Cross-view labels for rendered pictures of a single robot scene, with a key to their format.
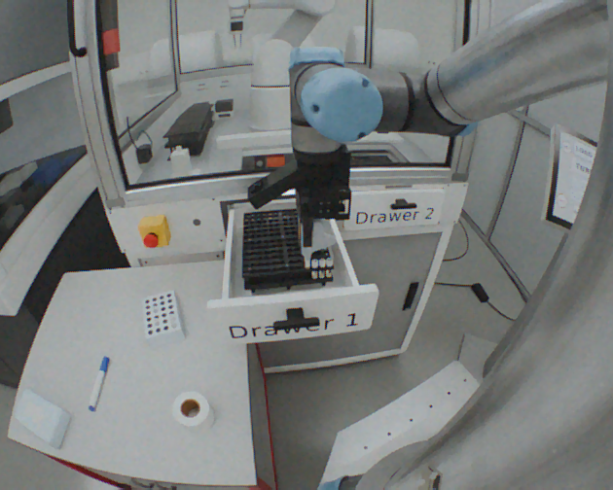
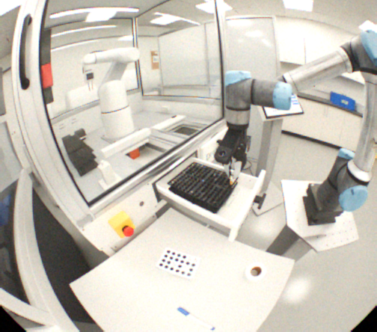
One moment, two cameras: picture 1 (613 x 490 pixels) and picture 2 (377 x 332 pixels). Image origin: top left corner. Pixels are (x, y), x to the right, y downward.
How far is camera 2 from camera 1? 0.45 m
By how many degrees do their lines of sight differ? 36
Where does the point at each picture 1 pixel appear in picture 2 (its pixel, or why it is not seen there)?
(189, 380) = (230, 270)
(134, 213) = (101, 220)
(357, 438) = (292, 220)
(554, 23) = (331, 67)
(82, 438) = not seen: outside the picture
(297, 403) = not seen: hidden behind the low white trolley
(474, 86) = (308, 82)
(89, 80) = (34, 114)
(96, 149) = (55, 183)
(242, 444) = (277, 259)
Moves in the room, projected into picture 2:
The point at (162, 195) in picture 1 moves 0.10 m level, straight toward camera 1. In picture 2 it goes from (117, 198) to (142, 206)
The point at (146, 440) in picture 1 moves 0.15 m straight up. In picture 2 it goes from (253, 303) to (270, 299)
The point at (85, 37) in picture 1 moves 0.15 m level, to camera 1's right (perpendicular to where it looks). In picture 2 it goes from (28, 68) to (84, 47)
